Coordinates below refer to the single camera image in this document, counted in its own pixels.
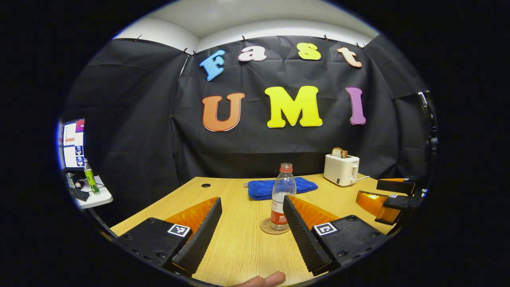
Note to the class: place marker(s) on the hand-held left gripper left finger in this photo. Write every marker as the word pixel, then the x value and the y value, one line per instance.
pixel 199 239

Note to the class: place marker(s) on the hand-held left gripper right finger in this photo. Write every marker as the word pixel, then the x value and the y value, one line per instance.
pixel 305 235

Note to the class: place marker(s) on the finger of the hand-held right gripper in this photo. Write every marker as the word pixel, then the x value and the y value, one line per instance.
pixel 394 186
pixel 392 205

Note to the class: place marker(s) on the round wooden coaster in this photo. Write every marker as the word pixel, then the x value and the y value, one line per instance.
pixel 266 228

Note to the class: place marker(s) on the clear plastic water bottle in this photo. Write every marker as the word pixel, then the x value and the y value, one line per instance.
pixel 283 187

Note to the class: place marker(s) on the green drink bottle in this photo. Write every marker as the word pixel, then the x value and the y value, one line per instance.
pixel 91 179

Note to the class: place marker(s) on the white toaster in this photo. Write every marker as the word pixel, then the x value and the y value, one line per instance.
pixel 340 170

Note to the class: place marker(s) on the blue towel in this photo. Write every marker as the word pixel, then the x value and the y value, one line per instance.
pixel 259 189

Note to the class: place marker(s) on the bread slice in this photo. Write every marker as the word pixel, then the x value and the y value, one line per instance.
pixel 338 152

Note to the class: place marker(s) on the white side table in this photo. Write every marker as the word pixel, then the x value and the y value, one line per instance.
pixel 97 198

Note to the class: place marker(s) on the black backdrop cloth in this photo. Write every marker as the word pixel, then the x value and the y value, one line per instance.
pixel 131 131

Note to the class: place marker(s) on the black keyboard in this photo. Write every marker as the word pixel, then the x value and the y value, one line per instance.
pixel 79 194

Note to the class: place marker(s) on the computer monitor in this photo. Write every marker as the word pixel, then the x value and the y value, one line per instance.
pixel 73 145

